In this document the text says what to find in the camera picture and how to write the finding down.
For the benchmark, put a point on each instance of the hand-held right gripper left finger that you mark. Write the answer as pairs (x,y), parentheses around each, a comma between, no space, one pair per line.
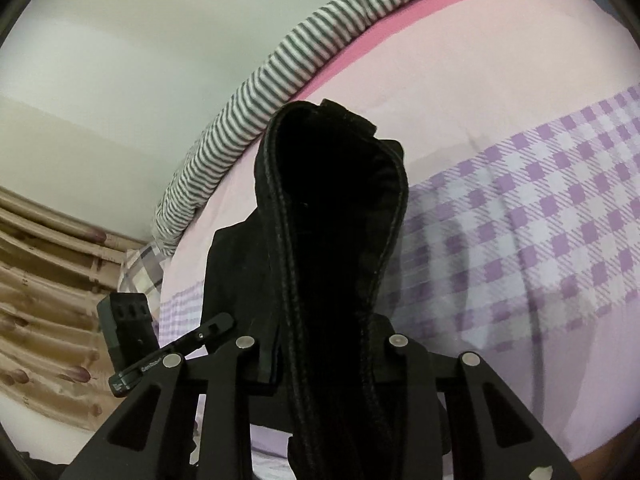
(245,362)

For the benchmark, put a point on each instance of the plaid pillow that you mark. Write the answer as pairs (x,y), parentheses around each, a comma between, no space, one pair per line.
(145,270)

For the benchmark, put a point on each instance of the pink checked bed sheet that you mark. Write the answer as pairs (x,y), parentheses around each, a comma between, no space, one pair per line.
(450,85)

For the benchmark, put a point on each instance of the beige floral curtain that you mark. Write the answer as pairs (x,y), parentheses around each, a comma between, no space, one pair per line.
(50,320)

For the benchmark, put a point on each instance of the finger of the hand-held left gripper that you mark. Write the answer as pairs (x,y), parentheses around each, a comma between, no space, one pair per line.
(200,336)

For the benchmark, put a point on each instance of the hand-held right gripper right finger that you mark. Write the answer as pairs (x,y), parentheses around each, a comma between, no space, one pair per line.
(402,362)

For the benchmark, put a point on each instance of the black pants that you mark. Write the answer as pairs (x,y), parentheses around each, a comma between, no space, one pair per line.
(325,210)

